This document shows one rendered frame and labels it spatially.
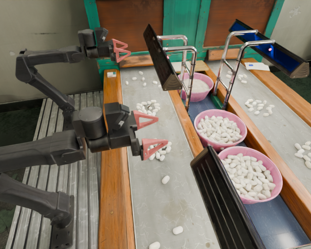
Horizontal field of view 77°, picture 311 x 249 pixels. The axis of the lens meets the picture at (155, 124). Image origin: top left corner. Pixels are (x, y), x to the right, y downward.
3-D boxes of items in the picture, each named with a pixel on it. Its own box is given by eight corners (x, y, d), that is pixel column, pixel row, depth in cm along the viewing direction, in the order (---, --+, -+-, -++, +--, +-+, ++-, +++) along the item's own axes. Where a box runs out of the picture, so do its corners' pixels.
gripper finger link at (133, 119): (156, 105, 59) (126, 110, 58) (163, 121, 54) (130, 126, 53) (156, 122, 64) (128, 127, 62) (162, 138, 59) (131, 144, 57)
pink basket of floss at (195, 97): (199, 109, 127) (202, 97, 120) (166, 95, 139) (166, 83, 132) (217, 91, 142) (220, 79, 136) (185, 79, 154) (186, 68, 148)
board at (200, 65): (165, 74, 142) (165, 72, 142) (161, 64, 153) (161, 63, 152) (209, 70, 147) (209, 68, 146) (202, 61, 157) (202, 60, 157)
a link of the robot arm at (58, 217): (64, 190, 72) (48, 194, 71) (62, 214, 65) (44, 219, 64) (69, 198, 76) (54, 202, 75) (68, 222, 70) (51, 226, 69)
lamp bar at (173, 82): (163, 91, 77) (163, 75, 72) (142, 36, 122) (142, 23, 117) (182, 89, 78) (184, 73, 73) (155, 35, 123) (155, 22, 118)
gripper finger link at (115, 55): (128, 42, 97) (109, 43, 95) (131, 47, 92) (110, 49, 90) (129, 55, 102) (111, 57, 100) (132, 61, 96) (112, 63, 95)
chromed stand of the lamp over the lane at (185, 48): (158, 123, 117) (159, 49, 86) (153, 103, 131) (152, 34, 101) (189, 120, 119) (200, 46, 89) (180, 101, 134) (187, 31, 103)
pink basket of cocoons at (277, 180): (225, 217, 77) (232, 206, 71) (202, 162, 97) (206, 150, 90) (286, 206, 81) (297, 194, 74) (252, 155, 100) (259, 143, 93)
